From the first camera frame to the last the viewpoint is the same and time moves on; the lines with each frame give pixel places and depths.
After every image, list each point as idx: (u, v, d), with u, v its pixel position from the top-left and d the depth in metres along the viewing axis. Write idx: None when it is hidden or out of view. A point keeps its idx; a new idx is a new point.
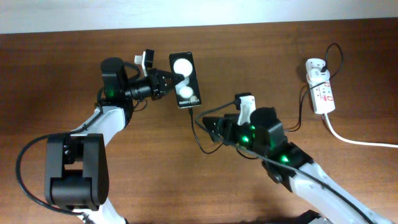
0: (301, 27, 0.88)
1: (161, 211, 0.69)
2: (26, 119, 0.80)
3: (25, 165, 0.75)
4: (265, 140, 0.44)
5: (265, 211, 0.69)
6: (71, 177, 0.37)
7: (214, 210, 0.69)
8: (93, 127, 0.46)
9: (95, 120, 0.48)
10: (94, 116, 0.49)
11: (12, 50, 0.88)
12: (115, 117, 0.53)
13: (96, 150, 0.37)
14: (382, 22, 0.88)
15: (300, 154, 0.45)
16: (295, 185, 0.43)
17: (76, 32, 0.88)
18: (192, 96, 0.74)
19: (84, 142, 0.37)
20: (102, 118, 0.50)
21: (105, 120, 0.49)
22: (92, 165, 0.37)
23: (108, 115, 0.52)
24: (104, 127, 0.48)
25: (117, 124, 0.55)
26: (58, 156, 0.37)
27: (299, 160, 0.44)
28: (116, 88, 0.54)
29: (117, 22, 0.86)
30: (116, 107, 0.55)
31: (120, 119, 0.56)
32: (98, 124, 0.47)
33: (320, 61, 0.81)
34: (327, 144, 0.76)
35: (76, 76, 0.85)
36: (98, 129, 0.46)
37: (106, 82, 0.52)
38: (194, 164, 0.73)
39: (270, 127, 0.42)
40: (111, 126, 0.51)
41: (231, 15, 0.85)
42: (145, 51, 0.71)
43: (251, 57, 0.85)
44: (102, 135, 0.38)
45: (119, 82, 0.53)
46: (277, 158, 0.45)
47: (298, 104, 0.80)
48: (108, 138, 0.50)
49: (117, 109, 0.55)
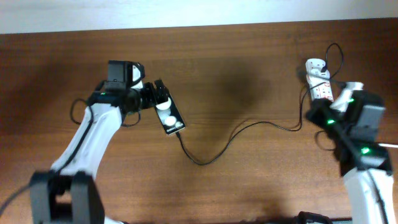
0: (301, 27, 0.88)
1: (161, 211, 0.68)
2: (23, 119, 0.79)
3: (20, 165, 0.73)
4: (358, 110, 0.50)
5: (267, 211, 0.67)
6: (61, 218, 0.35)
7: (214, 210, 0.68)
8: (80, 155, 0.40)
9: (86, 139, 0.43)
10: (84, 130, 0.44)
11: (14, 51, 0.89)
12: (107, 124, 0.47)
13: (85, 198, 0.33)
14: (379, 22, 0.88)
15: (385, 157, 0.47)
16: (353, 176, 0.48)
17: (78, 33, 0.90)
18: (176, 122, 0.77)
19: (72, 187, 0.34)
20: (94, 132, 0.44)
21: (96, 137, 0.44)
22: (83, 211, 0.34)
23: (99, 126, 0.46)
24: (95, 145, 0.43)
25: (112, 127, 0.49)
26: (43, 202, 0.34)
27: (377, 162, 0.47)
28: (119, 79, 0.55)
29: (118, 22, 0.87)
30: (111, 106, 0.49)
31: (115, 119, 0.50)
32: (87, 148, 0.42)
33: (320, 62, 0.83)
34: (329, 144, 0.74)
35: (77, 75, 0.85)
36: (87, 157, 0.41)
37: (111, 73, 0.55)
38: (193, 165, 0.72)
39: (368, 105, 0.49)
40: (104, 135, 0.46)
41: (230, 16, 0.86)
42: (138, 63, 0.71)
43: (250, 57, 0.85)
44: (91, 177, 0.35)
45: (124, 78, 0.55)
46: (363, 145, 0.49)
47: (298, 104, 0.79)
48: (103, 149, 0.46)
49: (109, 112, 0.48)
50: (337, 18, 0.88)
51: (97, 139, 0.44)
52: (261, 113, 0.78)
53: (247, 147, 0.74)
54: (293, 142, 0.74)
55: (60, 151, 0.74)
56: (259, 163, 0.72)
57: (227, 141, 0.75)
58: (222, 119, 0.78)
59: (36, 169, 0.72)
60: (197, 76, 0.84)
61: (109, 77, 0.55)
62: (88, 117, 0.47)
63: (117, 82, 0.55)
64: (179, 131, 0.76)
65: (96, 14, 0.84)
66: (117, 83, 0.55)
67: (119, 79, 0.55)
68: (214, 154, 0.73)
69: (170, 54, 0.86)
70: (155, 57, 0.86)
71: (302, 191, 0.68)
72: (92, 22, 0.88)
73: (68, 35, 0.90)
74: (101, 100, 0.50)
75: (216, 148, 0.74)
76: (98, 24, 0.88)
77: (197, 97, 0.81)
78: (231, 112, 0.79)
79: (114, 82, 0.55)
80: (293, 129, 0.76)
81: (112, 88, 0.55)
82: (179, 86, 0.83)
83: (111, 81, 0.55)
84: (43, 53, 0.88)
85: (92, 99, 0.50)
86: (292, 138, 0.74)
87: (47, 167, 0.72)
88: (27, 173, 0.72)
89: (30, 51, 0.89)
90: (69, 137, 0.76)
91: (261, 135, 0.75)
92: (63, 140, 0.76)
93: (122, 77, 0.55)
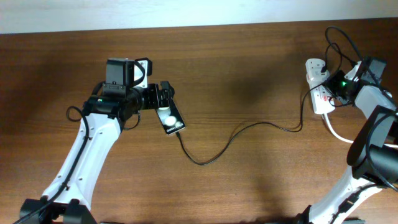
0: (300, 27, 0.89)
1: (161, 211, 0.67)
2: (22, 117, 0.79)
3: (20, 164, 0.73)
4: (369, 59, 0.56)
5: (267, 211, 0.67)
6: None
7: (214, 210, 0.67)
8: (74, 180, 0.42)
9: (79, 158, 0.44)
10: (78, 147, 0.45)
11: (15, 50, 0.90)
12: (104, 139, 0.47)
13: None
14: (377, 22, 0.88)
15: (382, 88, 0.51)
16: (363, 89, 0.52)
17: (78, 33, 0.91)
18: (176, 122, 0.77)
19: (66, 216, 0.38)
20: (87, 150, 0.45)
21: (91, 155, 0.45)
22: None
23: (94, 142, 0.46)
24: (89, 165, 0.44)
25: (111, 139, 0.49)
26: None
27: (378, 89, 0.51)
28: (119, 83, 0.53)
29: (119, 22, 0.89)
30: (108, 117, 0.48)
31: (114, 131, 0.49)
32: (81, 173, 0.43)
33: (320, 61, 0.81)
34: (330, 144, 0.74)
35: (77, 74, 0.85)
36: (80, 183, 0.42)
37: (111, 74, 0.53)
38: (193, 164, 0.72)
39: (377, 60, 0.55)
40: (101, 152, 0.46)
41: (229, 15, 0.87)
42: (146, 60, 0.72)
43: (249, 56, 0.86)
44: (85, 207, 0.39)
45: (124, 79, 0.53)
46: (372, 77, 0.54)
47: (298, 104, 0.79)
48: (101, 163, 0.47)
49: (106, 126, 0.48)
50: (336, 18, 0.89)
51: (91, 159, 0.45)
52: (262, 114, 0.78)
53: (247, 147, 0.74)
54: (292, 142, 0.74)
55: (60, 151, 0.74)
56: (259, 162, 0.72)
57: (227, 142, 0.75)
58: (223, 119, 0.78)
59: (37, 169, 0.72)
60: (196, 75, 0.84)
61: (108, 79, 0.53)
62: (83, 132, 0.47)
63: (116, 85, 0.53)
64: (179, 131, 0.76)
65: (96, 13, 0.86)
66: (117, 85, 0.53)
67: (118, 82, 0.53)
68: (214, 155, 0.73)
69: (170, 53, 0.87)
70: (155, 56, 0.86)
71: (302, 191, 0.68)
72: (92, 22, 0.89)
73: (69, 35, 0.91)
74: (99, 109, 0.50)
75: (216, 148, 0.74)
76: (99, 24, 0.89)
77: (198, 97, 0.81)
78: (231, 112, 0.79)
79: (113, 85, 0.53)
80: (293, 129, 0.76)
81: (111, 91, 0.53)
82: (179, 86, 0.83)
83: (109, 85, 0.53)
84: (43, 53, 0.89)
85: (91, 106, 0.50)
86: (292, 138, 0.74)
87: (47, 167, 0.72)
88: (28, 172, 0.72)
89: (30, 51, 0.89)
90: (70, 137, 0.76)
91: (261, 135, 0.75)
92: (63, 139, 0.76)
93: (122, 80, 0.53)
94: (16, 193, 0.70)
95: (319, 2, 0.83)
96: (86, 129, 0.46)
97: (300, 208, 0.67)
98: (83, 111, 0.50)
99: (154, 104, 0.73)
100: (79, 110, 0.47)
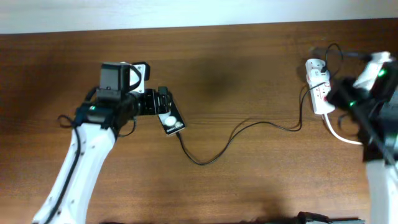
0: (301, 27, 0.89)
1: (161, 211, 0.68)
2: (22, 117, 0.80)
3: (20, 164, 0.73)
4: None
5: (266, 211, 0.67)
6: None
7: (214, 210, 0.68)
8: (65, 204, 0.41)
9: (69, 179, 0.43)
10: (69, 167, 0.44)
11: (16, 50, 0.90)
12: (96, 154, 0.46)
13: None
14: (379, 23, 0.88)
15: None
16: None
17: (78, 33, 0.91)
18: (176, 122, 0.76)
19: None
20: (79, 169, 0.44)
21: (82, 175, 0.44)
22: None
23: (86, 159, 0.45)
24: (81, 185, 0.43)
25: (105, 152, 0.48)
26: None
27: None
28: (113, 88, 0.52)
29: (119, 22, 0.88)
30: (101, 127, 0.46)
31: (108, 143, 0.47)
32: (72, 195, 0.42)
33: (320, 61, 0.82)
34: (330, 144, 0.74)
35: (78, 74, 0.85)
36: (72, 206, 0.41)
37: (105, 79, 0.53)
38: (193, 165, 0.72)
39: None
40: (93, 168, 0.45)
41: (229, 15, 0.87)
42: (143, 63, 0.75)
43: (250, 56, 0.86)
44: None
45: (119, 84, 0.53)
46: None
47: (298, 104, 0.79)
48: (95, 179, 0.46)
49: (99, 140, 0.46)
50: (337, 18, 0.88)
51: (83, 178, 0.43)
52: (262, 114, 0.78)
53: (247, 147, 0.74)
54: (292, 142, 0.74)
55: (60, 151, 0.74)
56: (259, 163, 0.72)
57: (227, 142, 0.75)
58: (223, 119, 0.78)
59: (38, 169, 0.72)
60: (197, 76, 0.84)
61: (103, 84, 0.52)
62: (75, 149, 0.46)
63: (111, 90, 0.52)
64: (179, 131, 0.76)
65: (97, 14, 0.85)
66: (111, 91, 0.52)
67: (112, 86, 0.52)
68: (214, 157, 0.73)
69: (170, 53, 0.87)
70: (155, 57, 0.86)
71: (302, 192, 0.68)
72: (93, 22, 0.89)
73: (69, 35, 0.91)
74: (91, 118, 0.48)
75: (216, 149, 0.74)
76: (99, 24, 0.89)
77: (198, 98, 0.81)
78: (231, 112, 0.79)
79: (107, 90, 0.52)
80: (292, 129, 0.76)
81: (105, 96, 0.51)
82: (179, 86, 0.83)
83: (103, 90, 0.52)
84: (43, 53, 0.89)
85: (82, 114, 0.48)
86: (292, 138, 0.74)
87: (46, 167, 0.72)
88: (28, 172, 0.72)
89: (31, 51, 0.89)
90: (69, 137, 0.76)
91: (261, 135, 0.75)
92: (63, 139, 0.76)
93: (117, 85, 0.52)
94: (17, 194, 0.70)
95: (319, 3, 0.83)
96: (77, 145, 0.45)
97: (300, 209, 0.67)
98: (74, 120, 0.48)
99: (150, 110, 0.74)
100: None
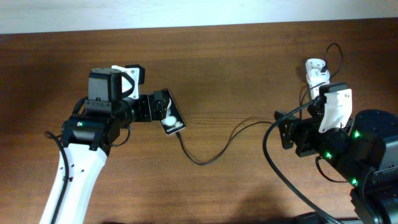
0: (301, 27, 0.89)
1: (161, 211, 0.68)
2: (22, 119, 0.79)
3: (20, 165, 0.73)
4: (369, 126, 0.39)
5: (266, 211, 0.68)
6: None
7: (214, 210, 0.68)
8: None
9: (58, 206, 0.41)
10: (58, 192, 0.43)
11: (16, 51, 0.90)
12: (86, 177, 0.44)
13: None
14: (378, 22, 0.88)
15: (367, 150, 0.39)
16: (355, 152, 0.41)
17: (78, 33, 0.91)
18: (176, 122, 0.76)
19: None
20: (68, 195, 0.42)
21: (71, 201, 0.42)
22: None
23: (74, 183, 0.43)
24: (69, 213, 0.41)
25: (96, 173, 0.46)
26: None
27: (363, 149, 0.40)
28: (103, 99, 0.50)
29: (119, 22, 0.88)
30: (90, 149, 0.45)
31: (98, 164, 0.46)
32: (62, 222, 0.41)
33: (320, 61, 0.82)
34: None
35: (77, 75, 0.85)
36: None
37: (94, 89, 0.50)
38: (193, 165, 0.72)
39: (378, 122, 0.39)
40: (84, 193, 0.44)
41: (229, 15, 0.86)
42: (138, 67, 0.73)
43: (249, 56, 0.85)
44: None
45: (109, 95, 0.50)
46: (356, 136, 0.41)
47: (298, 104, 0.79)
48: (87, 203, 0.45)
49: (87, 162, 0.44)
50: (337, 18, 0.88)
51: (73, 204, 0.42)
52: (261, 114, 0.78)
53: (247, 147, 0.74)
54: None
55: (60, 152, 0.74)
56: (260, 162, 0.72)
57: (227, 141, 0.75)
58: (222, 119, 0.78)
59: (38, 170, 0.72)
60: (197, 76, 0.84)
61: (92, 95, 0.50)
62: (64, 172, 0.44)
63: (100, 102, 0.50)
64: (179, 131, 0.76)
65: (96, 14, 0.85)
66: (101, 102, 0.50)
67: (102, 98, 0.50)
68: (214, 157, 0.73)
69: (170, 53, 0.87)
70: (155, 57, 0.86)
71: (302, 192, 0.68)
72: (92, 22, 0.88)
73: (69, 35, 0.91)
74: (79, 134, 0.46)
75: (216, 149, 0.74)
76: (99, 24, 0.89)
77: (197, 98, 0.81)
78: (231, 112, 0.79)
79: (97, 101, 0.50)
80: None
81: (96, 108, 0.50)
82: (179, 86, 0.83)
83: (92, 101, 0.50)
84: (43, 54, 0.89)
85: (70, 130, 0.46)
86: None
87: (47, 168, 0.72)
88: (29, 173, 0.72)
89: (31, 51, 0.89)
90: None
91: (261, 135, 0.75)
92: None
93: (107, 96, 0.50)
94: (17, 195, 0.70)
95: (320, 3, 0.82)
96: (65, 167, 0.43)
97: (300, 209, 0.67)
98: (63, 136, 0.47)
99: (146, 117, 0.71)
100: (57, 142, 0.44)
